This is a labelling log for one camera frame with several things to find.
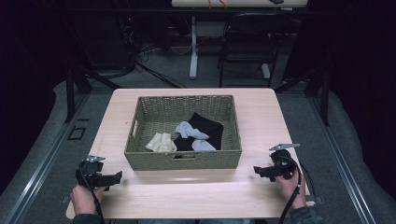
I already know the metal floor rail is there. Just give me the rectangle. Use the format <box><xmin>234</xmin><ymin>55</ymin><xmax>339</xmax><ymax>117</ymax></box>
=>
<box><xmin>5</xmin><ymin>92</ymin><xmax>92</xmax><ymax>224</ymax></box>
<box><xmin>307</xmin><ymin>95</ymin><xmax>378</xmax><ymax>224</ymax></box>

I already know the black floor outlet frame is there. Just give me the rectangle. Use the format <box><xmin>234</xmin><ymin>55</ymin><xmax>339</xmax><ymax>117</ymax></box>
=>
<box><xmin>66</xmin><ymin>124</ymin><xmax>88</xmax><ymax>141</ymax></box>

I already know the black metal stand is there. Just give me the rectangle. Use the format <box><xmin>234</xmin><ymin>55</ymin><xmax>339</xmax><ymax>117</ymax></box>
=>
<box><xmin>273</xmin><ymin>60</ymin><xmax>332</xmax><ymax>127</ymax></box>
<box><xmin>64</xmin><ymin>60</ymin><xmax>123</xmax><ymax>124</ymax></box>

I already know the black folding chair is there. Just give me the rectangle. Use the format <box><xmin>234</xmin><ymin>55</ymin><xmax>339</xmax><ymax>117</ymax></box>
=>
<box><xmin>217</xmin><ymin>11</ymin><xmax>293</xmax><ymax>89</ymax></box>

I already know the long grey sock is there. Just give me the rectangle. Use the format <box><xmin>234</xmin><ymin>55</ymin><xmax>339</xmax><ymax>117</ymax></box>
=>
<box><xmin>175</xmin><ymin>120</ymin><xmax>210</xmax><ymax>141</ymax></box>

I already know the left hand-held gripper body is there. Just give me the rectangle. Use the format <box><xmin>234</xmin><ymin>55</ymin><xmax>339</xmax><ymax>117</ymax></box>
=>
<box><xmin>76</xmin><ymin>154</ymin><xmax>108</xmax><ymax>189</ymax></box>

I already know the floor cables bundle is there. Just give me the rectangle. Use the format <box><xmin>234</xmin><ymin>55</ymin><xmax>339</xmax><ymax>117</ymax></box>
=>
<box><xmin>115</xmin><ymin>12</ymin><xmax>189</xmax><ymax>90</ymax></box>

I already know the short grey sock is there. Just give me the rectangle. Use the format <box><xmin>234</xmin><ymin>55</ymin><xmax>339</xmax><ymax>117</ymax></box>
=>
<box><xmin>191</xmin><ymin>138</ymin><xmax>218</xmax><ymax>153</ymax></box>

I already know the person's right hand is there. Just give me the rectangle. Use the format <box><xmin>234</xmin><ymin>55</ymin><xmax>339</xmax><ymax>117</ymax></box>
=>
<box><xmin>275</xmin><ymin>169</ymin><xmax>308</xmax><ymax>211</ymax></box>

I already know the cream sock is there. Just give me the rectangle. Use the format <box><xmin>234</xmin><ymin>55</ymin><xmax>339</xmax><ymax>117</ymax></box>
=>
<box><xmin>145</xmin><ymin>132</ymin><xmax>178</xmax><ymax>153</ymax></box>

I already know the person's left hand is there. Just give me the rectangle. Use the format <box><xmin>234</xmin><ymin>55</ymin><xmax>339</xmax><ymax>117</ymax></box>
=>
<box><xmin>69</xmin><ymin>183</ymin><xmax>107</xmax><ymax>217</ymax></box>

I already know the green woven basket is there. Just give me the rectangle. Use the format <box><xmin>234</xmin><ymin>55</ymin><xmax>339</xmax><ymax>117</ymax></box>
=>
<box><xmin>123</xmin><ymin>94</ymin><xmax>243</xmax><ymax>172</ymax></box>

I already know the thin black cable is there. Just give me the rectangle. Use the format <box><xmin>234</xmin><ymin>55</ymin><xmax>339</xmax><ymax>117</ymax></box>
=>
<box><xmin>299</xmin><ymin>161</ymin><xmax>317</xmax><ymax>198</ymax></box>

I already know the white desk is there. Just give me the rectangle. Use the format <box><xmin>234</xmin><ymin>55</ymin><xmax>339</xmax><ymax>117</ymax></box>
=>
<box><xmin>170</xmin><ymin>0</ymin><xmax>310</xmax><ymax>80</ymax></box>

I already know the orange cable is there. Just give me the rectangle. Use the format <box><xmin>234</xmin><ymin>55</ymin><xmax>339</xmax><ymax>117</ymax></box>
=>
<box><xmin>206</xmin><ymin>0</ymin><xmax>229</xmax><ymax>10</ymax></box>

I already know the black cloth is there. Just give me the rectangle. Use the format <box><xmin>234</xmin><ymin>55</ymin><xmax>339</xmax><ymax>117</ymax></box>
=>
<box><xmin>173</xmin><ymin>111</ymin><xmax>225</xmax><ymax>152</ymax></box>

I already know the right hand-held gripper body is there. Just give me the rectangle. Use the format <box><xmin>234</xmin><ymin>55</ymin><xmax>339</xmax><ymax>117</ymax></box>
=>
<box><xmin>268</xmin><ymin>143</ymin><xmax>301</xmax><ymax>181</ymax></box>

